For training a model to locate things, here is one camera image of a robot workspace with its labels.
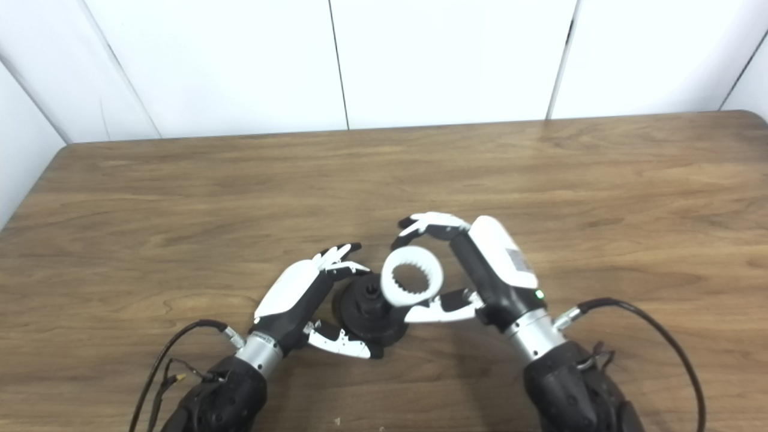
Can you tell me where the left thin wire yellow plug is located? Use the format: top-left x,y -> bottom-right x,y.
147,358 -> 226,432

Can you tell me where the white plastic ring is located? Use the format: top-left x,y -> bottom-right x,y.
380,246 -> 445,307

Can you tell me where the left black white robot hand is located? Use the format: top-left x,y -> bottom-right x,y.
253,242 -> 385,359

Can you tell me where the right thin black wire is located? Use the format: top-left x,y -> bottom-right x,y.
576,342 -> 616,373

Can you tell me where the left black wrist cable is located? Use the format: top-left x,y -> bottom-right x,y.
129,320 -> 247,432

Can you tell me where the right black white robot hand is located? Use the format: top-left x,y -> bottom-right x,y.
391,212 -> 548,331

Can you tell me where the round black plastic part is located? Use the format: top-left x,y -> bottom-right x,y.
332,271 -> 415,347

